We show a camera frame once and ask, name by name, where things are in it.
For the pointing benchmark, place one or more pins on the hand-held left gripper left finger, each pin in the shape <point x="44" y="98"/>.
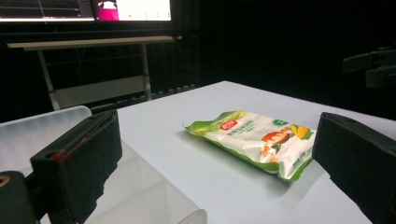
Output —
<point x="81" y="161"/>

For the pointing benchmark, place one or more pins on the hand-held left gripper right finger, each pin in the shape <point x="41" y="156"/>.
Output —
<point x="361" y="158"/>

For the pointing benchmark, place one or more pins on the green and white snack bag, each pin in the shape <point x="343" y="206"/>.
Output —
<point x="258" y="140"/>

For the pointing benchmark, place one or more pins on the clear plastic box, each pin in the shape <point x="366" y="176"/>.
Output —
<point x="137" y="193"/>

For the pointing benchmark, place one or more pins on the white desk with metal legs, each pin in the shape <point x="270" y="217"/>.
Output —
<point x="93" y="42"/>

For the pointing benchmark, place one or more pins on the dark screen monitor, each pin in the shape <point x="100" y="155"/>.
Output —
<point x="46" y="9"/>

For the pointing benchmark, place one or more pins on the white and pink screen monitor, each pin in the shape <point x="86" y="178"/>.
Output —
<point x="140" y="9"/>

